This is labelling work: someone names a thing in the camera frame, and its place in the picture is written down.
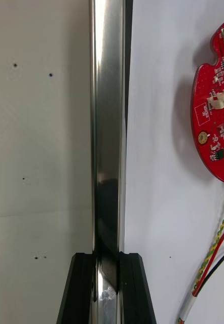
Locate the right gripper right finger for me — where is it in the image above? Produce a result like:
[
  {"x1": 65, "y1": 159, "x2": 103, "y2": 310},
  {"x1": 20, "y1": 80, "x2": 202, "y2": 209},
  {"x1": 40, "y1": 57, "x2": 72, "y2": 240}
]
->
[{"x1": 116, "y1": 251, "x2": 157, "y2": 324}]

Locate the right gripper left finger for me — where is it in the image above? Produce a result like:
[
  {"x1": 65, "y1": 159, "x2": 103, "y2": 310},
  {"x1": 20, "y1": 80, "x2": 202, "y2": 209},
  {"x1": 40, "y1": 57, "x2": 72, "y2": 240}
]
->
[{"x1": 56, "y1": 252, "x2": 96, "y2": 324}]

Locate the red black green-yellow wire harness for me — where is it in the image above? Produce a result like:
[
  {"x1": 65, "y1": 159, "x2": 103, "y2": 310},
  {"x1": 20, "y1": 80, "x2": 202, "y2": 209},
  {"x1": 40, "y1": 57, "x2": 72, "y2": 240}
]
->
[{"x1": 176, "y1": 187, "x2": 224, "y2": 324}]

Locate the white sheet liner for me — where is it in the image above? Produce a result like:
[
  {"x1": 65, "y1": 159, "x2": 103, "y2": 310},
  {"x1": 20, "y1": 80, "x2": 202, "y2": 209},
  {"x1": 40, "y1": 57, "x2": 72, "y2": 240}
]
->
[{"x1": 124, "y1": 0, "x2": 224, "y2": 324}]

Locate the steel tray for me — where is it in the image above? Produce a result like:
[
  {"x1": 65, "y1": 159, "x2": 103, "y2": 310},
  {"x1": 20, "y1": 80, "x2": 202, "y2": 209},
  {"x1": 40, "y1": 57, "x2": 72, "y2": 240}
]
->
[{"x1": 90, "y1": 0, "x2": 133, "y2": 324}]

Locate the round red circuit board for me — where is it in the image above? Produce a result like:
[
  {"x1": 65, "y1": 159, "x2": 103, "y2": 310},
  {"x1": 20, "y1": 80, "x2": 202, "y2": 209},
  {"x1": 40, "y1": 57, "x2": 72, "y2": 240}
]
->
[{"x1": 190, "y1": 18, "x2": 224, "y2": 183}]

